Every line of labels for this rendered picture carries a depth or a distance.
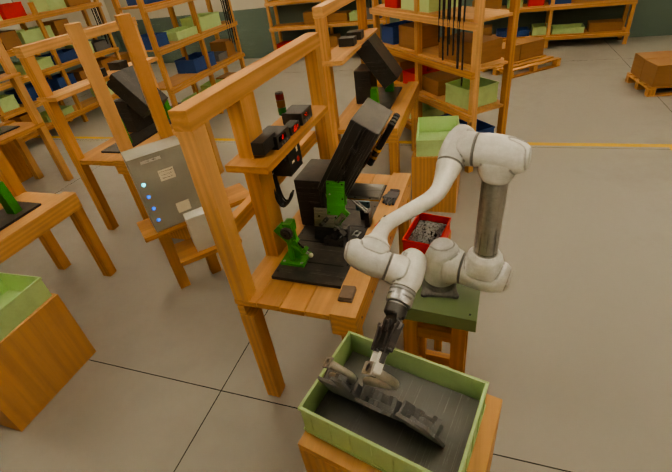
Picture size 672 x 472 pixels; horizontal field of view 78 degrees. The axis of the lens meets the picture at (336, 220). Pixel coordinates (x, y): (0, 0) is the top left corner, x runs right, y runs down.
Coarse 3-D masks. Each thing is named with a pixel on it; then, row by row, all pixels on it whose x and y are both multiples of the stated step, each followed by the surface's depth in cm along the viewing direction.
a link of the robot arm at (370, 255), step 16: (448, 160) 155; (448, 176) 154; (432, 192) 152; (400, 208) 151; (416, 208) 151; (384, 224) 148; (352, 240) 146; (368, 240) 144; (384, 240) 145; (352, 256) 143; (368, 256) 141; (384, 256) 142; (368, 272) 143; (384, 272) 141
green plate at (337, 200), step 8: (328, 184) 242; (336, 184) 241; (344, 184) 239; (328, 192) 244; (336, 192) 242; (344, 192) 241; (328, 200) 246; (336, 200) 244; (344, 200) 242; (328, 208) 248; (336, 208) 246; (344, 208) 244
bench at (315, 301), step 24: (264, 264) 247; (264, 288) 229; (288, 288) 227; (312, 288) 225; (336, 288) 222; (240, 312) 231; (288, 312) 216; (312, 312) 210; (264, 336) 243; (264, 360) 250
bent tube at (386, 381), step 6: (366, 366) 130; (372, 366) 127; (366, 372) 127; (384, 372) 129; (366, 378) 150; (372, 378) 147; (378, 378) 129; (384, 378) 129; (390, 378) 129; (366, 384) 149; (372, 384) 146; (378, 384) 142; (384, 384) 140; (390, 384) 130; (396, 384) 131
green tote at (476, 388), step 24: (360, 336) 184; (336, 360) 179; (408, 360) 175; (456, 384) 167; (480, 384) 159; (312, 408) 168; (480, 408) 150; (312, 432) 165; (336, 432) 154; (360, 456) 154; (384, 456) 144
